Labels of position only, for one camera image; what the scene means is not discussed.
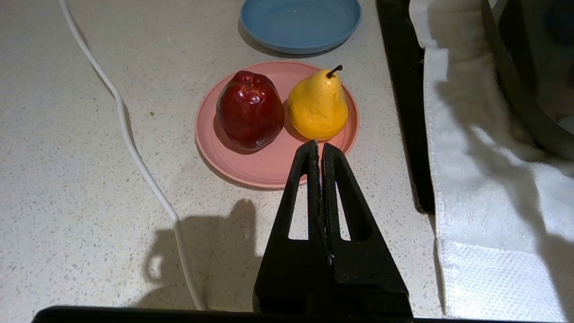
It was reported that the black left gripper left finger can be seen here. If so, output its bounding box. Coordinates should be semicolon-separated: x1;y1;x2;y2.
252;140;333;315

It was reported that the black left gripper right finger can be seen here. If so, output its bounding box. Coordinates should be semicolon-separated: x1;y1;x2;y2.
321;143;413;317

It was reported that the pink plate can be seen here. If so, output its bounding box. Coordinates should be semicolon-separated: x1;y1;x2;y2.
195;61;360;189

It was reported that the white towel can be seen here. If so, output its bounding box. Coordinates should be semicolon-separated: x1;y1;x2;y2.
409;0;574;323

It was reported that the red apple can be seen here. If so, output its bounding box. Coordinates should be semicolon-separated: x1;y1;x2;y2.
216;70;285;152

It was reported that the yellow pear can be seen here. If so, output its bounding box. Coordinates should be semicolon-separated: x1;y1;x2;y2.
287;65;349;141

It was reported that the black flat strip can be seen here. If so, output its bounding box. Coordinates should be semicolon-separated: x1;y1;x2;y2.
376;0;435;214

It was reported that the blue plate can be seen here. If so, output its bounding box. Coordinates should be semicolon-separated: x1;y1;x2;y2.
240;0;362;55

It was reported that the white cable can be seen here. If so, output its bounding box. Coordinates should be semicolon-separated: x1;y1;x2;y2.
58;0;208;311

